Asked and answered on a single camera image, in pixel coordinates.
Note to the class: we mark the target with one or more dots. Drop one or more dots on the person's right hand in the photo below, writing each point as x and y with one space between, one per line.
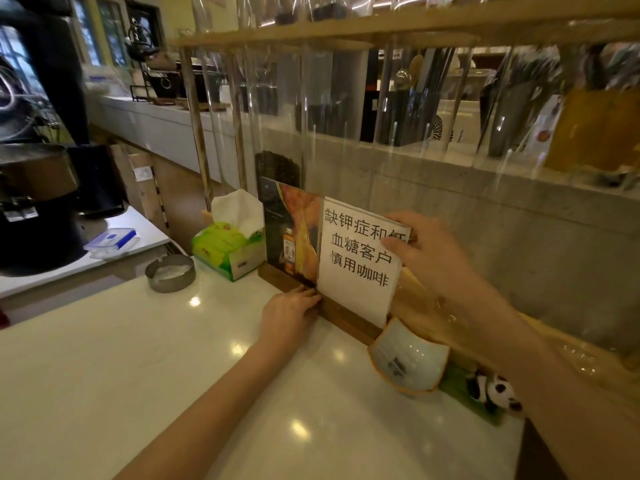
437 257

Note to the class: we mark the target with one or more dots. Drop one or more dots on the person's left hand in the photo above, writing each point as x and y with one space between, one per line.
282 322

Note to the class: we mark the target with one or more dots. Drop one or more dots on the person's right thumb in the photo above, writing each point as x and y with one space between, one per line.
393 250

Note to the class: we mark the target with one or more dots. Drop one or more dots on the person's left fingers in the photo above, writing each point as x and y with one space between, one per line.
302 297

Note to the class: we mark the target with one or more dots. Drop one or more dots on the white paper sign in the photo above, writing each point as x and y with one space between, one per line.
350 259

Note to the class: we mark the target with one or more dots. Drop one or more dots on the person's left forearm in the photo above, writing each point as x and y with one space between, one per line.
210 414

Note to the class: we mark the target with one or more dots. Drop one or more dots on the person's right forearm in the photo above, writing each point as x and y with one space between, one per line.
560 389

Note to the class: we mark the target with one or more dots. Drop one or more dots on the long wooden sign base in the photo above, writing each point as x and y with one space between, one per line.
345 314

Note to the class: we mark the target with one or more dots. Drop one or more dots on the dark picture poster sign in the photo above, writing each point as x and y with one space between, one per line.
290 229

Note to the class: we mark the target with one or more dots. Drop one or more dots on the green tissue box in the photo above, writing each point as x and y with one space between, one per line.
225 249

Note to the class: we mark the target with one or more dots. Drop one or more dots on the white tissue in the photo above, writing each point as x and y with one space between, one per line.
239 209

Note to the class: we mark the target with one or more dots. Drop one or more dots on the dark coffee beans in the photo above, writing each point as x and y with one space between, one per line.
277 167

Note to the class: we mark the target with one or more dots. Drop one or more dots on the black utensil holder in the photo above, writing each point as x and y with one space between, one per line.
407 117
515 119

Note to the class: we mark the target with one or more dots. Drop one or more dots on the round metal ashtray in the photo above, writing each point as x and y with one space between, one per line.
170 274

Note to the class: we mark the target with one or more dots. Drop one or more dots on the green figurine base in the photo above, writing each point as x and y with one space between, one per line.
462 392

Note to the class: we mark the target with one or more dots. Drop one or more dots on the panda figurine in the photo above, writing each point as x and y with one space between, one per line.
495 390

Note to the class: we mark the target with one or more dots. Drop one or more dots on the white packet with red label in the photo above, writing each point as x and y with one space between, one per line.
542 127

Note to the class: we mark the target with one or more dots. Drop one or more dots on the brown cardboard box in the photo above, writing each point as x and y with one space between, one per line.
142 184

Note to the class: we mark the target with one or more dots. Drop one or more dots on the blue and white plastic box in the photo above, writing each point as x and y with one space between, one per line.
111 242

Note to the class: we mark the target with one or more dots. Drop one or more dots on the yellowish clear plastic sheet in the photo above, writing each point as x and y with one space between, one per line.
575 339

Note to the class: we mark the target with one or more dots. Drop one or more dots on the wooden tube rack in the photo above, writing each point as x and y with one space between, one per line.
350 29

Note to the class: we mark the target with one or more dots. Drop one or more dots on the yellow box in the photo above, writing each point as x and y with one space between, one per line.
595 129

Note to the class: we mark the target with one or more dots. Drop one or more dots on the black coffee roaster machine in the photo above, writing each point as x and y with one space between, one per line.
40 209

